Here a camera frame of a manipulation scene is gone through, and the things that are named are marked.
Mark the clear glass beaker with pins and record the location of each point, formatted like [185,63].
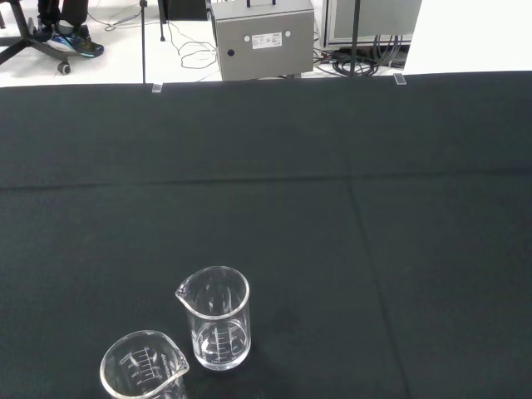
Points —
[141,365]
[220,345]

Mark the black bench cloth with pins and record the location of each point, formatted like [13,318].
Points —
[291,208]

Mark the grey metal cabinet box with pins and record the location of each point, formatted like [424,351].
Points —
[266,54]

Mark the clear plastic cloth clip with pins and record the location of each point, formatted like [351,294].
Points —
[399,79]
[157,88]

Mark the black stand pole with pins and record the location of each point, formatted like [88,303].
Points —
[356,33]

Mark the thin black tripod pole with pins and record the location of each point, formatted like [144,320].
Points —
[144,50]

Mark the white cabinet with grey panel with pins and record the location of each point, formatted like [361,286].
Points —
[374,16]

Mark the person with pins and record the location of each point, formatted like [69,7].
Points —
[75,41]

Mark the black office chair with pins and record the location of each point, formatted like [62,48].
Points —
[41,45]

